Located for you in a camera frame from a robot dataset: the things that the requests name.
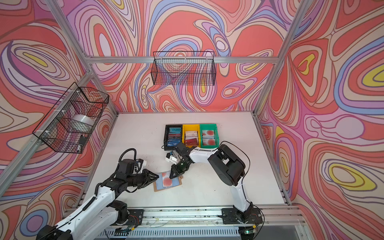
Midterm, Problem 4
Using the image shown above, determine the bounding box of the left wall wire basket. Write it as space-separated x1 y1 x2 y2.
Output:
33 83 110 154

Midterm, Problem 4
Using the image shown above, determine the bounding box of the white tape roll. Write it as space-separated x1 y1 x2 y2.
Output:
70 114 95 133

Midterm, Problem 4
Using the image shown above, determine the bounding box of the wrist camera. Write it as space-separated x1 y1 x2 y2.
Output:
135 159 147 173
166 152 179 165

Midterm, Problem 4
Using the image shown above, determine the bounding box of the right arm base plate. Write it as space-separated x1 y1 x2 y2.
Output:
219 207 264 226

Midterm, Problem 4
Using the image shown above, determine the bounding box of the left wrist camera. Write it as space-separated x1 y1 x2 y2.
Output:
135 159 147 173

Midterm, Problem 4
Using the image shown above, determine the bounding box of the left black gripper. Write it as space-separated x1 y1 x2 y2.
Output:
125 169 159 189

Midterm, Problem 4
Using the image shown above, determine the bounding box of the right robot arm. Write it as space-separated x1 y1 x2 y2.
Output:
170 143 252 214

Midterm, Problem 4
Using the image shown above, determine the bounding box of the yellow plastic bin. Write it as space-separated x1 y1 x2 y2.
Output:
182 124 201 148

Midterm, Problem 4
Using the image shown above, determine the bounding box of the back wall wire basket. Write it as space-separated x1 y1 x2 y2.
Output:
151 51 217 86

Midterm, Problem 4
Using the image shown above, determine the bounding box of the wall wire basket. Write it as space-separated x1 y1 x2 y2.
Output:
151 51 217 86
33 83 110 154

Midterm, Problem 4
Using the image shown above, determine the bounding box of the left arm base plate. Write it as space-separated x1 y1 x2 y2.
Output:
108 209 144 227

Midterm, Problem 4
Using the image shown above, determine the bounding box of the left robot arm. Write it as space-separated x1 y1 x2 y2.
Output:
36 159 159 240

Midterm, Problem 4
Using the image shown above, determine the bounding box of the aluminium front rail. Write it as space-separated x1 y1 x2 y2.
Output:
138 206 306 228

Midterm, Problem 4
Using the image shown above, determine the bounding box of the black plastic bin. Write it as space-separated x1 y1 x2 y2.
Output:
164 125 183 151

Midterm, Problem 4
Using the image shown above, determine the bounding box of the green plastic bin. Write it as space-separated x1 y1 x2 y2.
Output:
200 124 220 149

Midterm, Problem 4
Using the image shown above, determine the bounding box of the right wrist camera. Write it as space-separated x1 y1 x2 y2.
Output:
166 152 179 165

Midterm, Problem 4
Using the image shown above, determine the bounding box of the tan leather card holder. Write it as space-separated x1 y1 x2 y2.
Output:
154 171 183 192

